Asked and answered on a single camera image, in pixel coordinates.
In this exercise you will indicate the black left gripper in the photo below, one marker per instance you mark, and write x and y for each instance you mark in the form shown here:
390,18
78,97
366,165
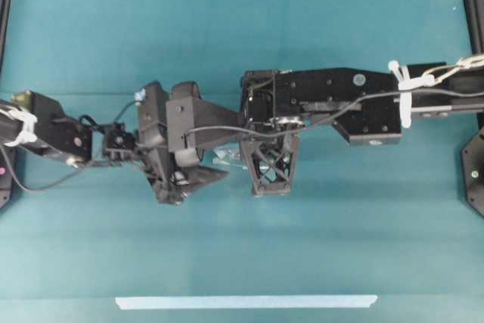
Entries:
147,146

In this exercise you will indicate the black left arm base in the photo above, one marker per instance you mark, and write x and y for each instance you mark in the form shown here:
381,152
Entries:
6,180

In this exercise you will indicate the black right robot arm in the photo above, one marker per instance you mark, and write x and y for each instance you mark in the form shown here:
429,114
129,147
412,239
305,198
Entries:
364,107

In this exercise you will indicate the silver zip bag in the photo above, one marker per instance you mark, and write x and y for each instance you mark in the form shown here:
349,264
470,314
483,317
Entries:
228,157

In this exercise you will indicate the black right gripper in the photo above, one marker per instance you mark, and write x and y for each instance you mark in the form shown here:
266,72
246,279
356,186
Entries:
271,162

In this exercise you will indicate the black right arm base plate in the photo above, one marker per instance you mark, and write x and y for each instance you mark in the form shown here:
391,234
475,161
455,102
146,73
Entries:
472,164

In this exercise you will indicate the black aluminium frame rail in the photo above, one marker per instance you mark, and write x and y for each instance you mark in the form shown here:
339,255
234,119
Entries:
474,15

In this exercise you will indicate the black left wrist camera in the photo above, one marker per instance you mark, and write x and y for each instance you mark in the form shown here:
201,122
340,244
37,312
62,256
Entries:
180,118

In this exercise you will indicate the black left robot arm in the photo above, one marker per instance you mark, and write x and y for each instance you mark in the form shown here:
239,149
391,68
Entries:
38,124

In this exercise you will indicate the long light blue tape strip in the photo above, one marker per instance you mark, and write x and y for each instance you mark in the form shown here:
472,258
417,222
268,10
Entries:
248,302

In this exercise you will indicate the white cable tie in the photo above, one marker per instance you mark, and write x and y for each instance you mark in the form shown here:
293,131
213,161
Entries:
405,85

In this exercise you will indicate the black left frame rail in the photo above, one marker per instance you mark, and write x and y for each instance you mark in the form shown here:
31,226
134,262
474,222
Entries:
5,6

